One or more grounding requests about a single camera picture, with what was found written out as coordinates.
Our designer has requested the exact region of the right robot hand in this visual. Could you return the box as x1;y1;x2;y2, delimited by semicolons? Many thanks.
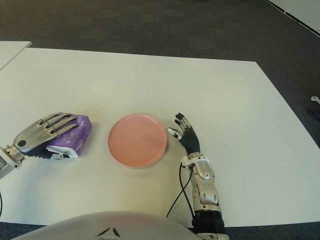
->
166;112;201;156

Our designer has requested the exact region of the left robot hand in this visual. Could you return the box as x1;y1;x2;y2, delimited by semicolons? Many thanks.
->
12;112;79;161

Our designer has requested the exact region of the purple tissue paper pack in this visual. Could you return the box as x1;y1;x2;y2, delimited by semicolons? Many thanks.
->
46;114;93;159

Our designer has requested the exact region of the pink round plate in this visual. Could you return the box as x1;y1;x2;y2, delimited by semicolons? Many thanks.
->
107;113;168;169

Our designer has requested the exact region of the white table with grey edge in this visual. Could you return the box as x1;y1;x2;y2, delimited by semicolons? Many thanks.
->
0;41;33;71

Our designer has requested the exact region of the grey robot torso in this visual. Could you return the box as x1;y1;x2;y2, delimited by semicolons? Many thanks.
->
9;211;201;240

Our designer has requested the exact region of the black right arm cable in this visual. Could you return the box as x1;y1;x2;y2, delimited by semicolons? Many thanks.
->
166;162;197;222

